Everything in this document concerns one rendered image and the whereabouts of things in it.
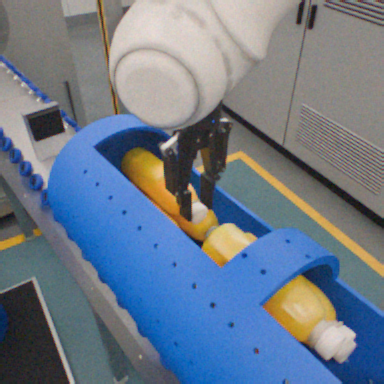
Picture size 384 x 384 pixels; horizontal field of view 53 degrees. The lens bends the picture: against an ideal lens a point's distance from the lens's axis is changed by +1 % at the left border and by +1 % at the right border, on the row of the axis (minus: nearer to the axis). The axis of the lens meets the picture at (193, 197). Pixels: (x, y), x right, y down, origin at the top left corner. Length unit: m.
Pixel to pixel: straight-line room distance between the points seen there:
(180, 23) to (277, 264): 0.30
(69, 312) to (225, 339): 1.54
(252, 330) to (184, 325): 0.09
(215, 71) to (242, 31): 0.04
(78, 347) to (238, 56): 1.65
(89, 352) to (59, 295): 0.35
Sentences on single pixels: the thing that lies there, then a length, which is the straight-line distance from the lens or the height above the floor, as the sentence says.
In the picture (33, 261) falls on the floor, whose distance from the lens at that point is 2.23.
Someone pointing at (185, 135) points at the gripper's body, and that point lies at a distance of 0.58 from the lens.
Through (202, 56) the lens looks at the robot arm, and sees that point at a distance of 0.31.
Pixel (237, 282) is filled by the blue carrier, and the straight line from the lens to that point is 0.48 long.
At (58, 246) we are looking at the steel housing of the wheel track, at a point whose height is 0.86.
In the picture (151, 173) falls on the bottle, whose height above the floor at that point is 1.14.
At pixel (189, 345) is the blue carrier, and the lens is 0.51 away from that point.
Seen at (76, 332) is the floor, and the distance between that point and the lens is 1.91.
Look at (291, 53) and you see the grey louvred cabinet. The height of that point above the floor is 0.72.
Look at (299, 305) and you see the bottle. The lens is 0.51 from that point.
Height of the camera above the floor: 1.61
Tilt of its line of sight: 42 degrees down
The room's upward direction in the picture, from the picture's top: straight up
